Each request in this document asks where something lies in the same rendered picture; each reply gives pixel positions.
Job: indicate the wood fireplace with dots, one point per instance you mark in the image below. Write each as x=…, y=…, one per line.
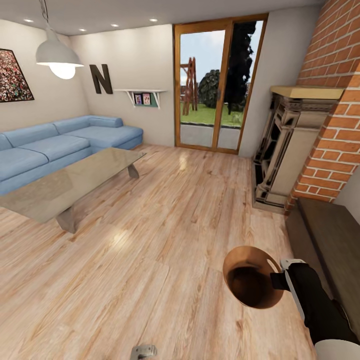
x=292, y=126

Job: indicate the door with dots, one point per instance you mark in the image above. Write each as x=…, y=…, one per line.
x=215, y=64

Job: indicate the shelf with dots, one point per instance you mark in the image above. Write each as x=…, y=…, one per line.
x=154, y=95

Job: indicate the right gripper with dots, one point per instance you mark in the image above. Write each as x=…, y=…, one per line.
x=279, y=281

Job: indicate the room light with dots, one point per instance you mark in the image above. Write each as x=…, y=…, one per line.
x=54, y=51

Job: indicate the trash can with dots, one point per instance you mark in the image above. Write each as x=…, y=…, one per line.
x=246, y=272

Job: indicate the countertop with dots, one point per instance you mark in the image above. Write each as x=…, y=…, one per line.
x=307, y=92

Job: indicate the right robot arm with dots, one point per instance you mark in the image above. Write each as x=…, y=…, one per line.
x=327, y=321

